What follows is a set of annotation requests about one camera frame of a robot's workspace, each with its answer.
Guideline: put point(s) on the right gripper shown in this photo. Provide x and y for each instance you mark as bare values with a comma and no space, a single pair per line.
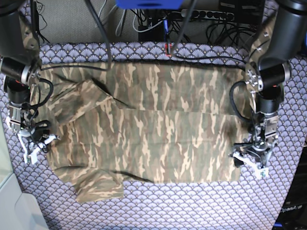
36,137

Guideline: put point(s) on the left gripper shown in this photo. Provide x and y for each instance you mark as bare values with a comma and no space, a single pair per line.
255,153

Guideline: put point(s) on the camouflage T-shirt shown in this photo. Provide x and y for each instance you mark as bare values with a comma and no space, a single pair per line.
156,122

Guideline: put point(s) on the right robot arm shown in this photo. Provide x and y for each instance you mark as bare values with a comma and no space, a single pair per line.
21,65

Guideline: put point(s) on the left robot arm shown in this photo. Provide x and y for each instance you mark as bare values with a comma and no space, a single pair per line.
265,72

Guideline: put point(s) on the purple fan-pattern table cloth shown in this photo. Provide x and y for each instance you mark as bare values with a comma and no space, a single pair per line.
246,204

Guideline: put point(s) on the black OpenArm box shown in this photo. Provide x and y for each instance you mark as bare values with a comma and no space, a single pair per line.
293,215

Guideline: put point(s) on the white plastic bin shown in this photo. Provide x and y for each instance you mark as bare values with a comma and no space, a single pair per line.
18,210

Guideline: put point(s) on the blue clamp right edge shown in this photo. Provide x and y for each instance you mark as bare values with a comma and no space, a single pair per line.
304,46

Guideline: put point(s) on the black power strip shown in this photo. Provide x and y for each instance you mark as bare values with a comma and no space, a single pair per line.
213,15

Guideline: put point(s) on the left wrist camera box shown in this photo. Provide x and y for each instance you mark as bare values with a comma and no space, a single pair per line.
262,172

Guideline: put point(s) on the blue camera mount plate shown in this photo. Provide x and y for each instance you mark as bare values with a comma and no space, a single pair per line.
149,4

